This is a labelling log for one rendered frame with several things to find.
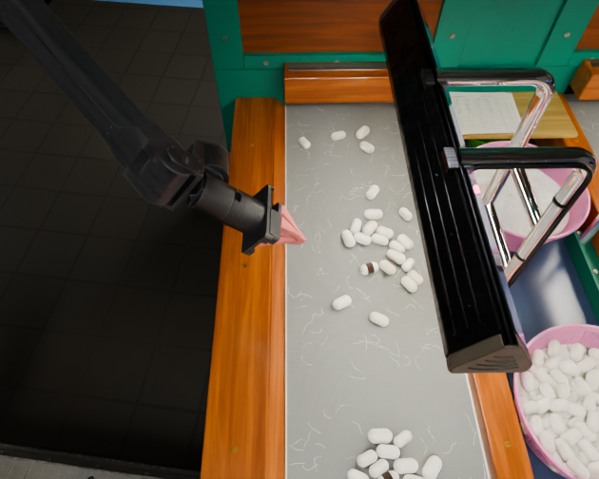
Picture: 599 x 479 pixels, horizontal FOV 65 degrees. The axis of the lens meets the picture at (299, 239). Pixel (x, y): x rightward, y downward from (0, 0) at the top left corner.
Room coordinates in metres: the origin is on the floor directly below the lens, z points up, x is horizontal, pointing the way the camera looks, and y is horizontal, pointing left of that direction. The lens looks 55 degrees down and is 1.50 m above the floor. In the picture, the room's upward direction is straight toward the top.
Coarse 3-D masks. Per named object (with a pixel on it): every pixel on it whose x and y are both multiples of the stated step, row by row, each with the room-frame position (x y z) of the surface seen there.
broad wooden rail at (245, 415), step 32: (256, 128) 0.82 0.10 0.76; (256, 160) 0.72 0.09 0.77; (256, 192) 0.63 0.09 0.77; (224, 224) 0.55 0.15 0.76; (224, 256) 0.47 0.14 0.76; (256, 256) 0.47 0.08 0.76; (224, 288) 0.41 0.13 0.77; (256, 288) 0.41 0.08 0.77; (224, 320) 0.34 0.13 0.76; (256, 320) 0.34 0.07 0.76; (224, 352) 0.29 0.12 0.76; (256, 352) 0.29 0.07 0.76; (224, 384) 0.23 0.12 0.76; (256, 384) 0.23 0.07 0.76; (224, 416) 0.18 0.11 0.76; (256, 416) 0.18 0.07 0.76; (224, 448) 0.14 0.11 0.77; (256, 448) 0.14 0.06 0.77
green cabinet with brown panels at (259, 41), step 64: (256, 0) 0.95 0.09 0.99; (320, 0) 0.95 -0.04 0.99; (384, 0) 0.95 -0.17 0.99; (448, 0) 0.94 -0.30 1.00; (512, 0) 0.95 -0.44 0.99; (576, 0) 0.94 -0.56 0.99; (256, 64) 0.93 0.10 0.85; (448, 64) 0.94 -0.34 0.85; (512, 64) 0.95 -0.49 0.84; (576, 64) 0.95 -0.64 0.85
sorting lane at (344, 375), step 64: (320, 128) 0.85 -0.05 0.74; (384, 128) 0.85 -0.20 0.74; (320, 192) 0.65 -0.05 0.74; (384, 192) 0.65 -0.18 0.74; (320, 256) 0.49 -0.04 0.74; (384, 256) 0.49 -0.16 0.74; (320, 320) 0.35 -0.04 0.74; (320, 384) 0.24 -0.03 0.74; (384, 384) 0.24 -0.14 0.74; (448, 384) 0.24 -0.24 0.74; (320, 448) 0.15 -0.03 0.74; (448, 448) 0.15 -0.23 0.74
